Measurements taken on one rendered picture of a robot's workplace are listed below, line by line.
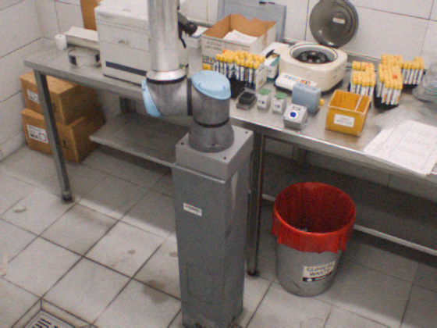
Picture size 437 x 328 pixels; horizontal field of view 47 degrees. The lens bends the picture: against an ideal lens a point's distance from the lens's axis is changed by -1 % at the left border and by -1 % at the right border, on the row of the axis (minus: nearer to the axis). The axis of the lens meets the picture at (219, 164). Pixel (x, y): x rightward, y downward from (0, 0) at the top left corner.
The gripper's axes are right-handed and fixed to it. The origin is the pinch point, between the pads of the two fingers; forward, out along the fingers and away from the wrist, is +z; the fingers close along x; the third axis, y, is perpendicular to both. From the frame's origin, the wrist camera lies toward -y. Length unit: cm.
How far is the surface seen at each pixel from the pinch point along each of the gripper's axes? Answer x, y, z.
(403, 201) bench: -49, -94, 76
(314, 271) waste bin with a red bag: 7, -69, 83
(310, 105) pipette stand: -6, -55, 11
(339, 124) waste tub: 0, -68, 12
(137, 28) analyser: 4.6, 14.8, -10.3
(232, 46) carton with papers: -24.7, -11.9, 3.2
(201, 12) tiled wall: -59, 23, 6
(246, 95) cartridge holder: -5.1, -28.6, 13.0
